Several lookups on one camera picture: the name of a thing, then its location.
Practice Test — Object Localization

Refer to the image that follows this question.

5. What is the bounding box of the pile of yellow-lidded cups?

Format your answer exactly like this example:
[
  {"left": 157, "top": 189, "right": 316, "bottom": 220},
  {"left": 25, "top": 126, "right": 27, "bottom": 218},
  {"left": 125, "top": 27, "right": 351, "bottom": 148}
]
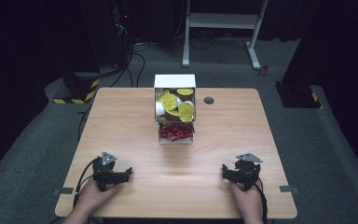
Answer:
[{"left": 155, "top": 88, "right": 196, "bottom": 123}]

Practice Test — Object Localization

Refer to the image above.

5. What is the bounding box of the white cardboard box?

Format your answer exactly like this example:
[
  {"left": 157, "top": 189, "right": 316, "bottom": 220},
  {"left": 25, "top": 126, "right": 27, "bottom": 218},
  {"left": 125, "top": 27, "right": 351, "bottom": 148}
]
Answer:
[{"left": 153, "top": 73, "right": 197, "bottom": 146}]

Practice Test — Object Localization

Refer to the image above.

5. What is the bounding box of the dark equipment rack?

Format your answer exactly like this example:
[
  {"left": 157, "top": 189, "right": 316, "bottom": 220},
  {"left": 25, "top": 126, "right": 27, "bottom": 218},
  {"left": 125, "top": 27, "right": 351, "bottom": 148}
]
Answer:
[{"left": 111, "top": 0, "right": 133, "bottom": 67}]

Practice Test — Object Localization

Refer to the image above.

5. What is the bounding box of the pile of red packets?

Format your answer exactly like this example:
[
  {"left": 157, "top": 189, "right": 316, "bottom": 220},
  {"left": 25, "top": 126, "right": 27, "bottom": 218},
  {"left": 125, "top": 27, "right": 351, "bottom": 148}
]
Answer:
[{"left": 158, "top": 121, "right": 196, "bottom": 142}]

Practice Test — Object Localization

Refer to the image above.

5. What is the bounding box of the white metal stand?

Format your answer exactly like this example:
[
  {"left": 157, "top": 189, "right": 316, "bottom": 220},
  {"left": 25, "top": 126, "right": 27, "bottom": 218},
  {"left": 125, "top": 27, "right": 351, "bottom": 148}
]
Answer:
[{"left": 182, "top": 0, "right": 270, "bottom": 71}]

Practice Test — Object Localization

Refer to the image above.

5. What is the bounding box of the grey tape piece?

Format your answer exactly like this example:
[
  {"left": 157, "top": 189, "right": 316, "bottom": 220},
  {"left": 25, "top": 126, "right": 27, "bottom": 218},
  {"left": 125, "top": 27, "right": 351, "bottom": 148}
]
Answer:
[
  {"left": 53, "top": 187, "right": 75, "bottom": 196},
  {"left": 279, "top": 185, "right": 300, "bottom": 194}
]

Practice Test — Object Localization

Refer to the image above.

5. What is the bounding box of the black stand base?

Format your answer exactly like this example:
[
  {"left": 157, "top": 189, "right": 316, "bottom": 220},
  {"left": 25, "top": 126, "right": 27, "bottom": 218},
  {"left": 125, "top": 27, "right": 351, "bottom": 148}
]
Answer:
[{"left": 274, "top": 81, "right": 323, "bottom": 109}]

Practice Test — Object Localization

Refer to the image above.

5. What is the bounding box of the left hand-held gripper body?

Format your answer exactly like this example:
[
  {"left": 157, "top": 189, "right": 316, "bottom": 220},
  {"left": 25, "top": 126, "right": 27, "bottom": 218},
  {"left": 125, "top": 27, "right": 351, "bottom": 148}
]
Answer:
[{"left": 91, "top": 151, "right": 121, "bottom": 192}]

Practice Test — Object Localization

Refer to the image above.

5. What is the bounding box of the person's left hand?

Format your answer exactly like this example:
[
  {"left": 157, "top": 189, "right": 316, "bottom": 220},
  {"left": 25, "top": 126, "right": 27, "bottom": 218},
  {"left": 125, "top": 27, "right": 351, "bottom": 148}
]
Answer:
[{"left": 73, "top": 178, "right": 121, "bottom": 217}]

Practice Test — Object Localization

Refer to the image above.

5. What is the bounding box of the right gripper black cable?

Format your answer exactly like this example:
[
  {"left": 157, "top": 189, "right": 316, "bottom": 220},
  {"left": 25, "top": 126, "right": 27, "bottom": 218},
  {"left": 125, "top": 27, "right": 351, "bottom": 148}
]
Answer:
[{"left": 243, "top": 173, "right": 269, "bottom": 224}]

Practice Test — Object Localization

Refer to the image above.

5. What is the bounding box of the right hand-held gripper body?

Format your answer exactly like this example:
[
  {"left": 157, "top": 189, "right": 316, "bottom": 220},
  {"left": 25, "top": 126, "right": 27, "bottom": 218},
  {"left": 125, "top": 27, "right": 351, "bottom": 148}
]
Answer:
[{"left": 234, "top": 152, "right": 264, "bottom": 191}]

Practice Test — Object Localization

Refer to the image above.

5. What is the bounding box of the person's right hand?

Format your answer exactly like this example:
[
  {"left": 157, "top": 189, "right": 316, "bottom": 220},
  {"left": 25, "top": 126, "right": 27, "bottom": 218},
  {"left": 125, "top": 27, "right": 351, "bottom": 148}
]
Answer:
[{"left": 228, "top": 181, "right": 265, "bottom": 220}]

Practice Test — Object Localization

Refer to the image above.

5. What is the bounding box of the black base with striped tape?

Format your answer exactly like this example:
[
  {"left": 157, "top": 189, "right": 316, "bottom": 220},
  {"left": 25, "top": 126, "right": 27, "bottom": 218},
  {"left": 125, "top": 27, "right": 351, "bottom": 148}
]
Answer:
[{"left": 52, "top": 72, "right": 101, "bottom": 105}]

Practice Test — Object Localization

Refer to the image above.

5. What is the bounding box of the black floor cable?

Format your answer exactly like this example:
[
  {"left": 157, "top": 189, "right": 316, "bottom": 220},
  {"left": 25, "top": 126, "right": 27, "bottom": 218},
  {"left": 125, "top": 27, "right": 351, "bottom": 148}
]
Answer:
[{"left": 109, "top": 43, "right": 152, "bottom": 89}]

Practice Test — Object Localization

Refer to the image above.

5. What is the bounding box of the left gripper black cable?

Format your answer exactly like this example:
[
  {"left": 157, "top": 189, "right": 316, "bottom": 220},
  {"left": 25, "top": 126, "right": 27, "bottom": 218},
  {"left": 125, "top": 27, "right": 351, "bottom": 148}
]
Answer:
[{"left": 72, "top": 158, "right": 99, "bottom": 209}]

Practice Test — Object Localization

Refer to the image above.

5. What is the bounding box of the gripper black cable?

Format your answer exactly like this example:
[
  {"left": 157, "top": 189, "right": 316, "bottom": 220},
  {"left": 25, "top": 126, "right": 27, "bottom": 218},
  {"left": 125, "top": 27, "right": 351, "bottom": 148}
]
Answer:
[
  {"left": 243, "top": 173, "right": 269, "bottom": 224},
  {"left": 72, "top": 158, "right": 99, "bottom": 209}
]

